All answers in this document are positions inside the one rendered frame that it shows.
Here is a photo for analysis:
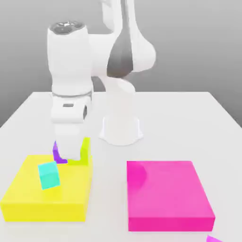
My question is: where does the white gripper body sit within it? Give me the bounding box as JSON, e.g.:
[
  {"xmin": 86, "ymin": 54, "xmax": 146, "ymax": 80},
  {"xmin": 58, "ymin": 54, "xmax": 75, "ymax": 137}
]
[{"xmin": 53, "ymin": 122, "xmax": 85, "ymax": 161}]

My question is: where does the small lime cube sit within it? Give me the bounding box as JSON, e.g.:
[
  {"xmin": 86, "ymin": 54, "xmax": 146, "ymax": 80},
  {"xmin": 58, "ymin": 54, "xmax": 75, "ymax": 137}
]
[{"xmin": 67, "ymin": 137, "xmax": 91, "ymax": 167}]

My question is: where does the small purple cube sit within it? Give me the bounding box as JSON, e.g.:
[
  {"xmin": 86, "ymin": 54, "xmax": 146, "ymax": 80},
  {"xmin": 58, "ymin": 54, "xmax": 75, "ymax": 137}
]
[{"xmin": 52, "ymin": 140, "xmax": 68, "ymax": 164}]

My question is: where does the small cyan cube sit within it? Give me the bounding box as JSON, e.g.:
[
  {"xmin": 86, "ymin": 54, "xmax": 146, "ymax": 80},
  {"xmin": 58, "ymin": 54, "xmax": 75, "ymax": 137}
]
[{"xmin": 37, "ymin": 161, "xmax": 61, "ymax": 190}]

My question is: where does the small magenta cube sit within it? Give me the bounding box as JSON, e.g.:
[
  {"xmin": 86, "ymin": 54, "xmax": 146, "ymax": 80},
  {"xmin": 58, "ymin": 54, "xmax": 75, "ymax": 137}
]
[{"xmin": 205, "ymin": 234, "xmax": 225, "ymax": 242}]

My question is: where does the large yellow box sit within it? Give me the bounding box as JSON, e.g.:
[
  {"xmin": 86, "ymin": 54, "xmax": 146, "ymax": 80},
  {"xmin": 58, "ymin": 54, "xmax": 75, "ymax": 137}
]
[{"xmin": 0, "ymin": 154, "xmax": 94, "ymax": 222}]

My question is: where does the large pink box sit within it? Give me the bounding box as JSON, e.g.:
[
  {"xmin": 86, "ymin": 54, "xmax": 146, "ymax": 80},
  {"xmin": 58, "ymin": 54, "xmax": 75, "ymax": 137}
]
[{"xmin": 126, "ymin": 160, "xmax": 216, "ymax": 232}]

